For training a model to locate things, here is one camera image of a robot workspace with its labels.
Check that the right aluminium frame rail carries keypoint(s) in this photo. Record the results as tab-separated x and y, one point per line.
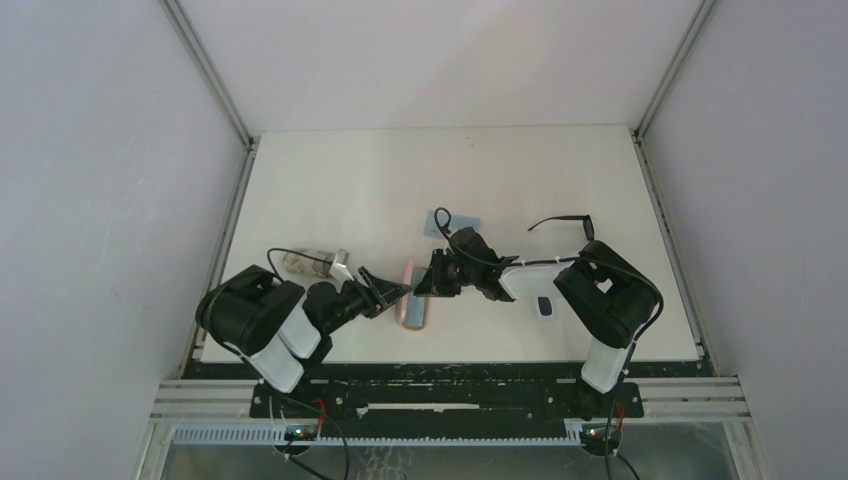
711	398

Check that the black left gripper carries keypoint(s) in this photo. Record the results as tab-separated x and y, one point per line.
370	295

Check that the aluminium frame rail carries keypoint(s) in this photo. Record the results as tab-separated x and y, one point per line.
711	398
205	66

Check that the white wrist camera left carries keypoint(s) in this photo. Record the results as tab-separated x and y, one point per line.
339	269

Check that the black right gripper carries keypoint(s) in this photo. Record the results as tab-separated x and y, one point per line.
441	273

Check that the light blue cleaning cloth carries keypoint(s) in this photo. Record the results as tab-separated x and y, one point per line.
456	222

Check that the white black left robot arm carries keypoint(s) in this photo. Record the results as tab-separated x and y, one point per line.
281	328

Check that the map print glasses case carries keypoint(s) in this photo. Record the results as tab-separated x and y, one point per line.
307	262

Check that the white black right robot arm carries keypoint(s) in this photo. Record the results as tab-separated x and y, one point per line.
613	300

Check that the pink glasses case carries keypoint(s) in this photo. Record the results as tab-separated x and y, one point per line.
411	311

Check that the white slotted cable duct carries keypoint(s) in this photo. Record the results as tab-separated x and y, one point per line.
566	434

